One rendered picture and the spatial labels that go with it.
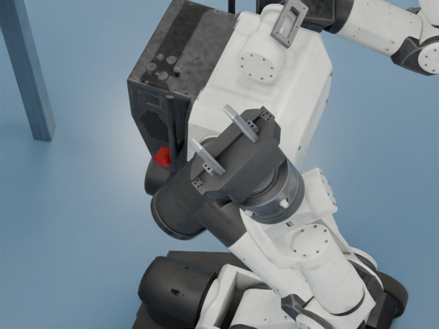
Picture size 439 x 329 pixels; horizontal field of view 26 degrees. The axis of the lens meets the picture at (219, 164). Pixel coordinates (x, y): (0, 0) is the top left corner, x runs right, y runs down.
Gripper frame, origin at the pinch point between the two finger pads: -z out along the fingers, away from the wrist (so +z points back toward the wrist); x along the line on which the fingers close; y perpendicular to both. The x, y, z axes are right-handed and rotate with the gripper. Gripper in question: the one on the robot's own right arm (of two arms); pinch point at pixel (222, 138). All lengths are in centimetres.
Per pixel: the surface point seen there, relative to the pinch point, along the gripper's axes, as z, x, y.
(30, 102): 121, -31, -138
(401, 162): 181, 38, -66
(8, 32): 92, -19, -134
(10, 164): 135, -50, -138
